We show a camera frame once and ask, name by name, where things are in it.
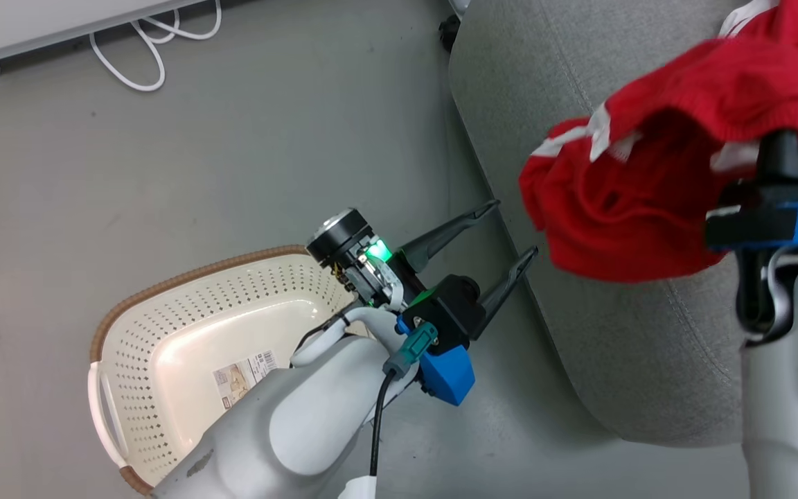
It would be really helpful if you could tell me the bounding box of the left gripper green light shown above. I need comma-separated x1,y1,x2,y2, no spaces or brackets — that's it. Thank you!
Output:
305,200,540,340

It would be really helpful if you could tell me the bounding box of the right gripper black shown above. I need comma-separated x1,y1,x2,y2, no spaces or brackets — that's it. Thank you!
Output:
704,97,798,253

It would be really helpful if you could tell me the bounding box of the red garment with white stripes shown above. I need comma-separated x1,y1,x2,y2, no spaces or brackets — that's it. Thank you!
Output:
518,31,798,283

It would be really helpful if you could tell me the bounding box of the printed sticker in basket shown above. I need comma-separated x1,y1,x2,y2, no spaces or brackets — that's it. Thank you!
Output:
213,350,279,410

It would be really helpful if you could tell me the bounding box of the cream perforated laundry basket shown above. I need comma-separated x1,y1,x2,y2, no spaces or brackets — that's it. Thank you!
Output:
87,245,373,497

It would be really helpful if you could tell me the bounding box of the grey fabric sofa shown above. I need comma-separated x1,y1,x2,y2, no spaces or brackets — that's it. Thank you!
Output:
447,0,798,448

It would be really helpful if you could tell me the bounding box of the small black caster wheel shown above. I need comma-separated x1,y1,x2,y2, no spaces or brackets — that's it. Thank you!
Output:
438,14,463,53

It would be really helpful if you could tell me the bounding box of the white table panel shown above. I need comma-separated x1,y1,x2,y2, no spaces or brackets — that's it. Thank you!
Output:
0,0,188,74

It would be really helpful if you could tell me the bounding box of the left arm black cable teal plug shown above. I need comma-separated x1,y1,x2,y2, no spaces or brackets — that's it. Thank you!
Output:
369,322,439,479

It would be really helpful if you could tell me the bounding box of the white tag on left cable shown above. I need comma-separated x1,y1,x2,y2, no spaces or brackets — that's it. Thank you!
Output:
337,475,379,499

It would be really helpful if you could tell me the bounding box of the white power cable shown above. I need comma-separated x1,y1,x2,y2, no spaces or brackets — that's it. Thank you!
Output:
88,0,224,93

